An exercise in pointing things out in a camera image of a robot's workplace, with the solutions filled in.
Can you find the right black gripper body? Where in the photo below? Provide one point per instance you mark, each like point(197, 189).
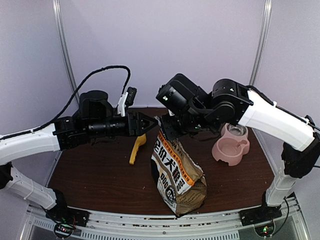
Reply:
point(188, 124)

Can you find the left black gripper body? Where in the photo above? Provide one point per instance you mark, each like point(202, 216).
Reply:
point(131, 132)

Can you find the yellow plastic scoop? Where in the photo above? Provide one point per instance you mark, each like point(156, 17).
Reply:
point(140, 141)

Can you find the brown pet food bag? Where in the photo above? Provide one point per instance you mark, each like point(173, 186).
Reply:
point(178, 179)

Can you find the pink double pet bowl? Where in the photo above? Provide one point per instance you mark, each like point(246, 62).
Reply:
point(232, 145)

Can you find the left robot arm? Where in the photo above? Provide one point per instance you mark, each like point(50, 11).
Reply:
point(94, 119)

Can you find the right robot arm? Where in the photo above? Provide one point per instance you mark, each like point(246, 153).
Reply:
point(191, 110)

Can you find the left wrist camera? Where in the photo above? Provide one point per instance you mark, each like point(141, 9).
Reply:
point(126, 100)

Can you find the aluminium front rail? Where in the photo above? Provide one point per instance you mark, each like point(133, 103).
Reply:
point(224, 225)

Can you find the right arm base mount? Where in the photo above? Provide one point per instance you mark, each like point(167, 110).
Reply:
point(259, 214)

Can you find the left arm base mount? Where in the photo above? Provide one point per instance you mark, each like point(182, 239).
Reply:
point(64, 214)

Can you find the right aluminium frame post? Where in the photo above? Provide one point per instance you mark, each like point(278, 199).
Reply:
point(264, 30)

